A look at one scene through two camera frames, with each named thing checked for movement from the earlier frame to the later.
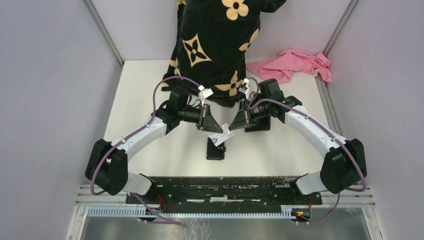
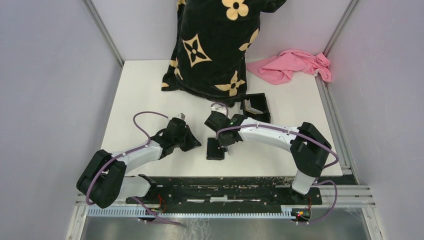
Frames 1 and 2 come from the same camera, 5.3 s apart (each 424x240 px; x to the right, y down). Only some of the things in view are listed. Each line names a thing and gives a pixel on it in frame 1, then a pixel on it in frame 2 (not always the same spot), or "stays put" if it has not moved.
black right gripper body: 251,114 -> 224,142
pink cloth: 274,69 stays put
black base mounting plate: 225,191 stays put
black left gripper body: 195,115 -> 185,142
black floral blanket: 212,39 stays put
